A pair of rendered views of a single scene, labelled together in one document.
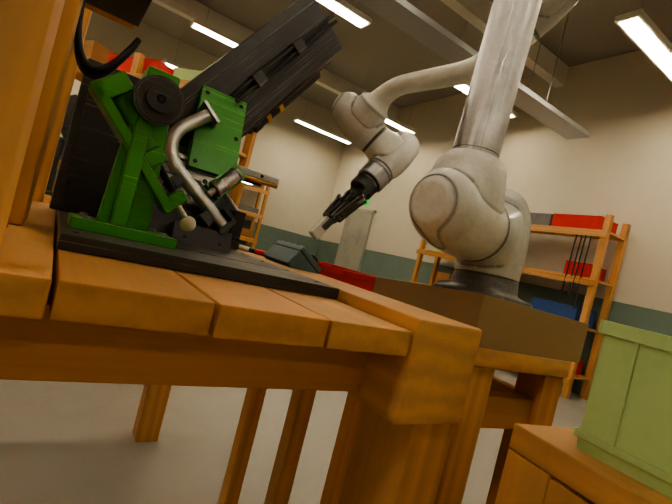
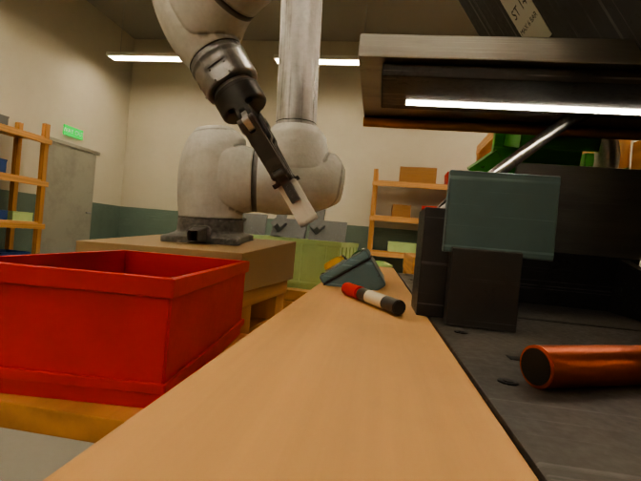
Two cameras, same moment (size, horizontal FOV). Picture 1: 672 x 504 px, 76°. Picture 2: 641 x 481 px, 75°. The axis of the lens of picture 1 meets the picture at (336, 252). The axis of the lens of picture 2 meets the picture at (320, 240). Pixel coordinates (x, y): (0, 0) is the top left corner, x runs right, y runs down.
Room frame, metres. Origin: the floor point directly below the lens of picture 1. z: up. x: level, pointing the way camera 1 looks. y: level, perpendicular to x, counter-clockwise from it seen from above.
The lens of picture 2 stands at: (1.64, 0.50, 0.97)
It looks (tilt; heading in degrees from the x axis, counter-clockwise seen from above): 0 degrees down; 221
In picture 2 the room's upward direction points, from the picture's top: 5 degrees clockwise
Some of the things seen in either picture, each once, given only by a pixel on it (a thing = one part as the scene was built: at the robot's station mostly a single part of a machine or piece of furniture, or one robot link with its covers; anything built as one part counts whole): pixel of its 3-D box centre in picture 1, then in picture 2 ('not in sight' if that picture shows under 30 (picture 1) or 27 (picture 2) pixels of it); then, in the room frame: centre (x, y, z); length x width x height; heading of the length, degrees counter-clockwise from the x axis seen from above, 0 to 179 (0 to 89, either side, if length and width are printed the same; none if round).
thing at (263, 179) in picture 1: (205, 163); (576, 98); (1.21, 0.42, 1.11); 0.39 x 0.16 x 0.03; 124
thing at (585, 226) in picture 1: (493, 285); not in sight; (6.35, -2.39, 1.10); 3.01 x 0.55 x 2.20; 32
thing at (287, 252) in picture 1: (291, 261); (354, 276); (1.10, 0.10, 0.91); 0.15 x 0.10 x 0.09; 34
